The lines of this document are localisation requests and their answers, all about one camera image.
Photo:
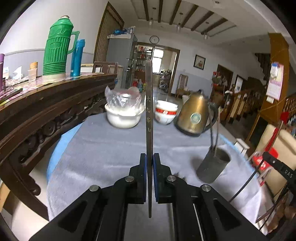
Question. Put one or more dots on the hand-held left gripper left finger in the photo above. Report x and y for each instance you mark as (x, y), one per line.
(144, 176)

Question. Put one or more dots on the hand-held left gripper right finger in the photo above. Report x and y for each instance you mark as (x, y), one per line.
(155, 180)

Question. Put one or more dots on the thin dark chopstick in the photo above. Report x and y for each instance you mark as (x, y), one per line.
(251, 173)

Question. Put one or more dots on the grey metal chopstick holder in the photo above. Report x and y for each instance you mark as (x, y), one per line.
(210, 169)

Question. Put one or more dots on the grey engraved chopstick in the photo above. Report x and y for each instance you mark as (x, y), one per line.
(148, 115)

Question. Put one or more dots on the bunch of dark chopsticks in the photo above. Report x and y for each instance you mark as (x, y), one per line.
(212, 132)

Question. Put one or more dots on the red plastic stool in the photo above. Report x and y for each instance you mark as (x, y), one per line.
(266, 160)

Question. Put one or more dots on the beige chair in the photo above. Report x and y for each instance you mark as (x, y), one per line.
(284, 143)

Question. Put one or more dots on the small white stool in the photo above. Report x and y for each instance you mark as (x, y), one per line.
(241, 146)

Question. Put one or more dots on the grey tablecloth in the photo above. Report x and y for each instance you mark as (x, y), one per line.
(104, 150)

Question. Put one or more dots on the white plastic basin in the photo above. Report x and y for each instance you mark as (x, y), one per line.
(122, 120)

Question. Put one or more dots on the wooden stair railing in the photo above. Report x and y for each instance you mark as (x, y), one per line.
(242, 104)

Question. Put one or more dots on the gold electric kettle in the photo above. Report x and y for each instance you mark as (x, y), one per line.
(194, 111)

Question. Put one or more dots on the blue table cover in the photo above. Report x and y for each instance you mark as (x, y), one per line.
(60, 148)

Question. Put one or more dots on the blue water bottle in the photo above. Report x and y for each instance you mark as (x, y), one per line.
(140, 85)

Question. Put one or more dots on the wooden chair with slats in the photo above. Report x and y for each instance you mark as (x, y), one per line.
(182, 84)

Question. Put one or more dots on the grey refrigerator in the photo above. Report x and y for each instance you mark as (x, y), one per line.
(120, 58)

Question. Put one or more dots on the carved dark wooden chair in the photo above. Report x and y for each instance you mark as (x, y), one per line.
(34, 111)

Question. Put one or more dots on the blue thermos bottle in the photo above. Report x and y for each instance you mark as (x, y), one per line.
(77, 60)

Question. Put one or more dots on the green thermos flask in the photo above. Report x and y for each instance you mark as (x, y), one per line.
(57, 51)

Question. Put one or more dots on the brown wooden door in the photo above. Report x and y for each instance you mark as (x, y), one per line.
(108, 27)

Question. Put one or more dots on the pendant ceiling lamp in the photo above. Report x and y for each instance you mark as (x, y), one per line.
(205, 34)
(178, 26)
(151, 20)

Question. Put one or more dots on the tissue pack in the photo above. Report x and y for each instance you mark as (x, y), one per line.
(17, 74)

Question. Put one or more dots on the purple bottle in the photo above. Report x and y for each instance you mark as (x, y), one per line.
(1, 71)

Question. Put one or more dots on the wall calendar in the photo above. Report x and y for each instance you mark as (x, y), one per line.
(274, 81)

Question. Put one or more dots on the framed wall picture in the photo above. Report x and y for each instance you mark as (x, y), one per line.
(199, 62)

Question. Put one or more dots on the round wall clock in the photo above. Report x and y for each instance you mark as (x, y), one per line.
(154, 39)

